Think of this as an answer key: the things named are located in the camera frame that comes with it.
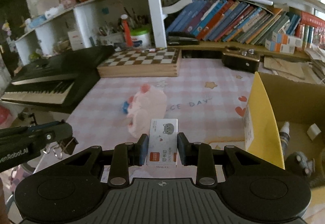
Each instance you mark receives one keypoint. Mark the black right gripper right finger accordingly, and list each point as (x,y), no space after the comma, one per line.
(199,155)

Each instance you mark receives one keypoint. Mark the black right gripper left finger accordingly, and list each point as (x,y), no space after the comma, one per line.
(125,156)

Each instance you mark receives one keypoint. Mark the white staples box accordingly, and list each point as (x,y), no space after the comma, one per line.
(162,148)

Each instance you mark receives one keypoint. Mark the black blue binder clip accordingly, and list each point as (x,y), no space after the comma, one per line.
(125,107)

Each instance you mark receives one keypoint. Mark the black lens cleaner spray bottle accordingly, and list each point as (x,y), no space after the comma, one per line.
(284,135)

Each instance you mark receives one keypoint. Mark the grey toy car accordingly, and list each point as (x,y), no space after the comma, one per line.
(299,164)

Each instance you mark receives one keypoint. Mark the pink plush pig toy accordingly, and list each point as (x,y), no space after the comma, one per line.
(147,104)

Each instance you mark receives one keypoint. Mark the black Yamaha keyboard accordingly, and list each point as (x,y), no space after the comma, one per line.
(58,83)

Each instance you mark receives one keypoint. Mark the yellow cardboard box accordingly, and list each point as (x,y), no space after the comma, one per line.
(274,100)

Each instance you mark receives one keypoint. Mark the wooden chess board box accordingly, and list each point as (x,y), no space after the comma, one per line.
(135,63)

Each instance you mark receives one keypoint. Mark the dark brown wooden radio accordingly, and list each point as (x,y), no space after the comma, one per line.
(241,59)

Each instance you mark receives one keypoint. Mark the orange glue bottle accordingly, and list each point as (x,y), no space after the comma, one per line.
(128,39)

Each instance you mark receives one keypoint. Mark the small white eraser box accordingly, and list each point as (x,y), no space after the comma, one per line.
(313,131)

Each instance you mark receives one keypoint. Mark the white pen holder box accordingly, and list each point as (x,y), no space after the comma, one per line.
(112,38)

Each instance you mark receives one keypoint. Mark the black stapler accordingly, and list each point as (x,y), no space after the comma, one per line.
(181,39)

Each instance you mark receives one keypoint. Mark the white green lid jar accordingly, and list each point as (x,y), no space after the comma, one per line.
(141,37)

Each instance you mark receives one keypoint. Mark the row of leaning books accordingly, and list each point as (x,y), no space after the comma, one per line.
(231,21)

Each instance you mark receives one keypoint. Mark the orange white medicine box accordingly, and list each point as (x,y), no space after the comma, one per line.
(283,43)

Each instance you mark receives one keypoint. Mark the stack of papers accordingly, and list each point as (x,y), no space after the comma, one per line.
(303,66)

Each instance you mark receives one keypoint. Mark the white bookshelf frame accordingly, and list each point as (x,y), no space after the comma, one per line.
(88,16)

